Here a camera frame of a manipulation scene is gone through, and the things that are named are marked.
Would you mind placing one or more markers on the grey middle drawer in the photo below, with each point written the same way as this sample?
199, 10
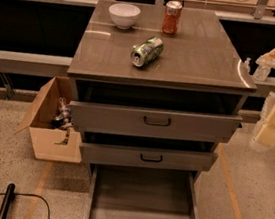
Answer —
146, 157

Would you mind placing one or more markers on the white ceramic bowl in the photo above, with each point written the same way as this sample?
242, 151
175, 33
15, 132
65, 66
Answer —
124, 15

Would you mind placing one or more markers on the crushed cans in box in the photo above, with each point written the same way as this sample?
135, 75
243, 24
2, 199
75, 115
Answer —
64, 119

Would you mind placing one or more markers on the black power strip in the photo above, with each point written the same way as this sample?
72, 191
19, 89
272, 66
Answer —
6, 202

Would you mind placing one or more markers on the green soda can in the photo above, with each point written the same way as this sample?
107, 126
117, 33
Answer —
146, 52

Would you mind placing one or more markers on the grey open bottom drawer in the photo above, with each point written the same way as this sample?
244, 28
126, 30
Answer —
141, 193

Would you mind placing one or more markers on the grey top drawer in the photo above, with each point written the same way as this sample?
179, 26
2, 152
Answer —
154, 123

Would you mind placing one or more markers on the clear sanitizer pump bottle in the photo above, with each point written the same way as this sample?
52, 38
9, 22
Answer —
261, 73

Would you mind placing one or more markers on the cardboard box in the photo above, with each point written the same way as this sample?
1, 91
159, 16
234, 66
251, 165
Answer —
50, 143

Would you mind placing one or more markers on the small clear pump bottle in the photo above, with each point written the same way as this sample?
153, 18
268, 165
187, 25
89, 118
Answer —
247, 64

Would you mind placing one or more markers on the red coke can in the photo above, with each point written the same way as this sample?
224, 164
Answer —
172, 15

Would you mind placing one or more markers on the grey drawer cabinet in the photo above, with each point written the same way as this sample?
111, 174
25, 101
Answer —
199, 71

